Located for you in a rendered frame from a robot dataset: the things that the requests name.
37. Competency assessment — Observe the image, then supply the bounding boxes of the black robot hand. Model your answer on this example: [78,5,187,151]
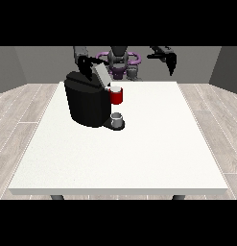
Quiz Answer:
[146,50,178,77]
[76,55,94,82]

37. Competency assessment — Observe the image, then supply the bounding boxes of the black coffee machine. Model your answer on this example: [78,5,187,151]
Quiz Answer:
[63,70,126,132]

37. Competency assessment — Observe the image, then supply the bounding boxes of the red pod holder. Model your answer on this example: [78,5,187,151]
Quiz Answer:
[108,86,125,106]

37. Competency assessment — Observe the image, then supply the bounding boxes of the grey robot trunk purple rings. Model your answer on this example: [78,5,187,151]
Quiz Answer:
[95,46,144,82]

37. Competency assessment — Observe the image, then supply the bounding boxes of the small grey cup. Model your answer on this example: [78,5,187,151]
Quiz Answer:
[109,111,125,128]

